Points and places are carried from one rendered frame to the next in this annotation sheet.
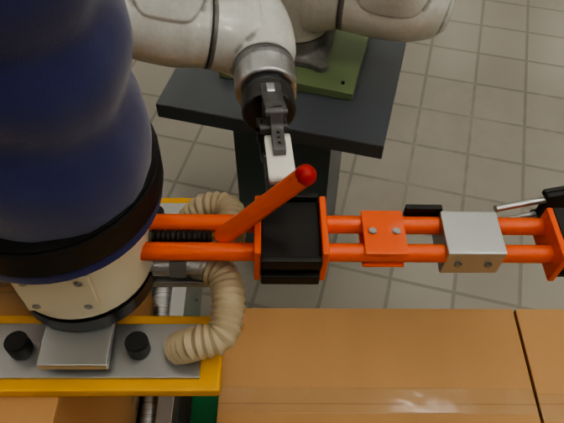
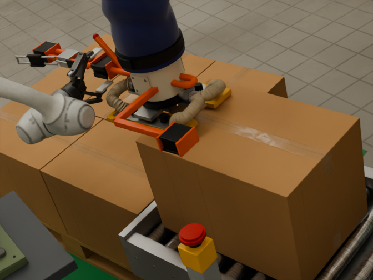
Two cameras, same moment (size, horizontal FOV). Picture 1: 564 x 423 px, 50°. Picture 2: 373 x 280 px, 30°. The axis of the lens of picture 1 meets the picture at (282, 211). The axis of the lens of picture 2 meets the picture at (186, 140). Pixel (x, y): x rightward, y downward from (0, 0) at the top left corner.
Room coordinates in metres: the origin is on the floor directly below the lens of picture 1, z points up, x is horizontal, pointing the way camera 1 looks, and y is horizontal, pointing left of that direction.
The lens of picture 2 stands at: (1.70, 1.78, 2.25)
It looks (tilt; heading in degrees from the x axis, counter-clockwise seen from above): 36 degrees down; 229
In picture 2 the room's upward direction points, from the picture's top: 15 degrees counter-clockwise
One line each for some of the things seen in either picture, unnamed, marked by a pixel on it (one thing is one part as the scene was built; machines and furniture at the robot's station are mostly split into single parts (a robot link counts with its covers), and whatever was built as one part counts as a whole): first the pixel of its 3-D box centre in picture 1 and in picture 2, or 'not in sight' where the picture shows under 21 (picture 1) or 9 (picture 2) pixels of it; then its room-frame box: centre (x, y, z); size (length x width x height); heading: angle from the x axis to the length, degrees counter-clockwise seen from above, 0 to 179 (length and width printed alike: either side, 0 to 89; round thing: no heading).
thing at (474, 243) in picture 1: (467, 242); (69, 58); (0.40, -0.22, 1.05); 0.07 x 0.07 x 0.04; 1
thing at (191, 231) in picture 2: not in sight; (193, 236); (0.88, 0.78, 1.02); 0.07 x 0.07 x 0.04
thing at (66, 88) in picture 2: (269, 118); (74, 91); (0.58, 0.02, 1.08); 0.09 x 0.07 x 0.08; 6
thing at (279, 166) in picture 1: (279, 158); (92, 53); (0.45, 0.00, 1.15); 0.07 x 0.03 x 0.01; 6
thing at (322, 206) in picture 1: (289, 237); (107, 65); (0.40, -0.01, 1.07); 0.10 x 0.08 x 0.06; 1
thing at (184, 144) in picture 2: not in sight; (177, 139); (0.65, 0.54, 1.09); 0.09 x 0.08 x 0.05; 1
